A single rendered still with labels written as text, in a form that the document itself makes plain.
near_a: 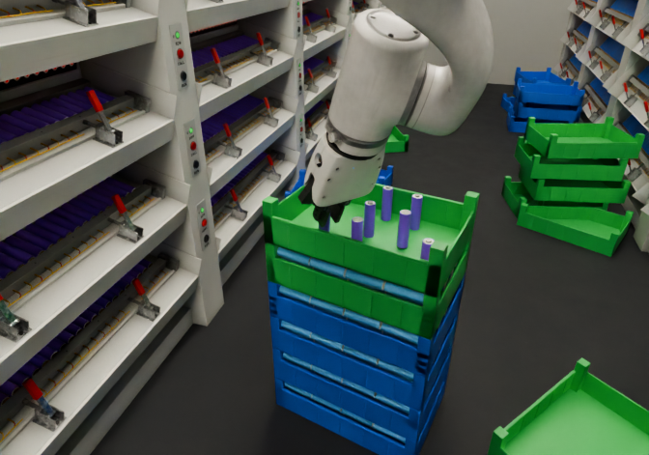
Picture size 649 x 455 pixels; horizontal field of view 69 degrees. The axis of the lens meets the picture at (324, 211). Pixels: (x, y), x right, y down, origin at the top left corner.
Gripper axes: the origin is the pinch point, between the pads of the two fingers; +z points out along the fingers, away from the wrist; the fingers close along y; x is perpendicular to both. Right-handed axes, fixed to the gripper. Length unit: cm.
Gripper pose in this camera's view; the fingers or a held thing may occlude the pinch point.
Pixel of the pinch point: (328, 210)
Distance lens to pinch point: 73.8
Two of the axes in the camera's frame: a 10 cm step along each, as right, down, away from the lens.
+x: -4.6, -7.5, 4.8
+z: -2.1, 6.2, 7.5
